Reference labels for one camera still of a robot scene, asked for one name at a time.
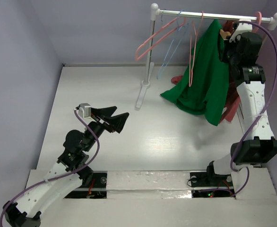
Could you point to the pink thin wire hanger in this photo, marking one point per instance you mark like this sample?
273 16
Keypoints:
193 44

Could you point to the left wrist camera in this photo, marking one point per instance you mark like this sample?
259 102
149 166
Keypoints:
84 110

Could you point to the white clothes rack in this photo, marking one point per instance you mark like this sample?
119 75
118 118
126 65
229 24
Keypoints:
145 84

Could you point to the green t shirt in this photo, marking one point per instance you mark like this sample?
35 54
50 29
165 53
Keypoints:
204 78

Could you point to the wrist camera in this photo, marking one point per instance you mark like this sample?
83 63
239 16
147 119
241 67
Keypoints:
84 110
238 30

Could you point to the light blue wire hanger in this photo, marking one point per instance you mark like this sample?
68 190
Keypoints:
180 32

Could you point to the pink hanger holding red shirt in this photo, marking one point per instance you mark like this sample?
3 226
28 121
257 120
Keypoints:
258 21

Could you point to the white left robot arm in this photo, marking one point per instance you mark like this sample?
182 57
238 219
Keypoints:
70 171

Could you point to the wooden clothes hanger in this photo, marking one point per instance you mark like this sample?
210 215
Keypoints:
224 34

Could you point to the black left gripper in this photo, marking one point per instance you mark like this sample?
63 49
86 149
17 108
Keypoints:
116 122

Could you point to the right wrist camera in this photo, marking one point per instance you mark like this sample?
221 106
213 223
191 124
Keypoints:
238 30

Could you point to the pink thick plastic hanger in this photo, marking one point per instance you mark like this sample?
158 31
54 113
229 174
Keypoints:
156 36

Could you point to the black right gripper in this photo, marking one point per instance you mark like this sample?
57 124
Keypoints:
227 52

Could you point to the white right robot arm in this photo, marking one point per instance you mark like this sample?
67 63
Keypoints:
258 144

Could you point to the red t shirt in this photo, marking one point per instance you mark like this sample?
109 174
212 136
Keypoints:
230 104

